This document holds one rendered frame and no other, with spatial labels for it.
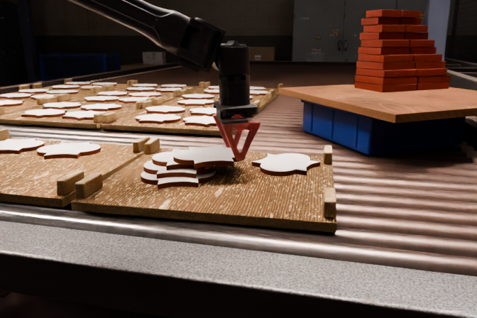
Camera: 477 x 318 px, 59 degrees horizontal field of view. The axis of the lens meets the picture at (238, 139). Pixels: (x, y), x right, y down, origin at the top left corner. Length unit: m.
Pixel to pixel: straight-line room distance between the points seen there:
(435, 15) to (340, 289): 2.03
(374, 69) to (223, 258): 0.85
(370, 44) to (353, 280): 0.88
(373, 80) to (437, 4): 1.21
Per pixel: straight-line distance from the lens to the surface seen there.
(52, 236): 0.66
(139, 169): 0.85
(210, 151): 0.80
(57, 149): 1.02
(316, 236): 0.62
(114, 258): 0.57
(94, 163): 0.91
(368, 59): 1.29
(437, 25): 2.42
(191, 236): 0.61
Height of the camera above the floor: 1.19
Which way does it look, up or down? 13 degrees down
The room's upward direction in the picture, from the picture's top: straight up
